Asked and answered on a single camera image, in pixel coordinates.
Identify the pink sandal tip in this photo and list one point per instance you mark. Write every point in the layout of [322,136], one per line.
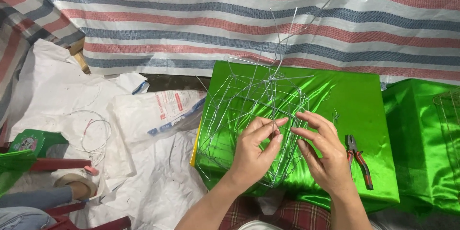
[91,170]

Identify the white woven plastic sheet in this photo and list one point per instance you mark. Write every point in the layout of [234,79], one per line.
[161,187]

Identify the large green satin covered box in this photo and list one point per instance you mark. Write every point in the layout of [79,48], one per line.
[354,97]

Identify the white printed woven sack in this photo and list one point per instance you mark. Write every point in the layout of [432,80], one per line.
[161,115]

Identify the person's plaid trousers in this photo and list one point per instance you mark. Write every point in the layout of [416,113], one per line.
[305,215]

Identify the person's left hand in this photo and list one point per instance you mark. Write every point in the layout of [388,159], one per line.
[251,154]

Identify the person's white shirt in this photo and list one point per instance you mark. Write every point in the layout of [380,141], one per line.
[258,225]

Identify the green plastic bag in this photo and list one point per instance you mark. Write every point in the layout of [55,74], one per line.
[14,167]

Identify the red plastic chair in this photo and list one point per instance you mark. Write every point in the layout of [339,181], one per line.
[57,164]
[90,223]

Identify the red blue striped tarpaulin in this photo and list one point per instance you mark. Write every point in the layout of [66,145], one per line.
[179,25]

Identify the wooden block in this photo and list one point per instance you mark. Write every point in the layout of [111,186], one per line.
[82,59]

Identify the person's right hand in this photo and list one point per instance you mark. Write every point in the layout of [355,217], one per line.
[329,161]

